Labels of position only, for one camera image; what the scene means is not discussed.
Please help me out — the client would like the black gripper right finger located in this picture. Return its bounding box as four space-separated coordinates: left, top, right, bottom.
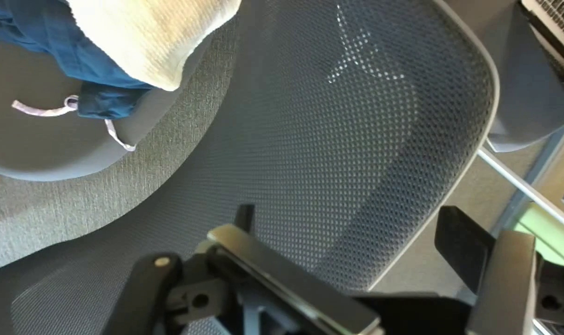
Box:
434 205 564 335

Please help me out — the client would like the cream knit towel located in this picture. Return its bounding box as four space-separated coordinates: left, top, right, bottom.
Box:
65 0 244 95

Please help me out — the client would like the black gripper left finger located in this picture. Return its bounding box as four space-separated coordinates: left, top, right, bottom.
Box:
101 203 384 335

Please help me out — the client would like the grey seat metal-leg chair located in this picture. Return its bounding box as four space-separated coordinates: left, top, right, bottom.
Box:
475 0 564 242

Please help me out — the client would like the grey mesh-back chair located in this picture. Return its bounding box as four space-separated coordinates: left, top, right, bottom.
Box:
0 0 501 335

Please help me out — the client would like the green object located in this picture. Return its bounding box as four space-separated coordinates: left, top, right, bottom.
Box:
512 203 564 266

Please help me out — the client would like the navy blue drawstring garment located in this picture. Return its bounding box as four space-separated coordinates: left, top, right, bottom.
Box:
0 0 156 153

